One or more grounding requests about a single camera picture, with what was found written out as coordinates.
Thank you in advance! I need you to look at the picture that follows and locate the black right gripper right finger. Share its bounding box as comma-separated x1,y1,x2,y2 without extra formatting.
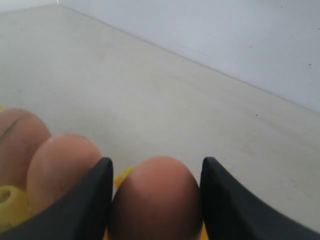
200,157,320,240

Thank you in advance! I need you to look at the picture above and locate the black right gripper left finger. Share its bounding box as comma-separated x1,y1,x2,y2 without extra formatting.
0,157,114,240

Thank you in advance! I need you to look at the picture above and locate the brown egg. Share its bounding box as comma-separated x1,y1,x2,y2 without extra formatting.
0,108,51,190
26,133,102,213
107,156,203,240

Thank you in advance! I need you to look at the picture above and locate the yellow plastic egg tray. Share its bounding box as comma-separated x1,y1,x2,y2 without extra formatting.
0,104,210,240

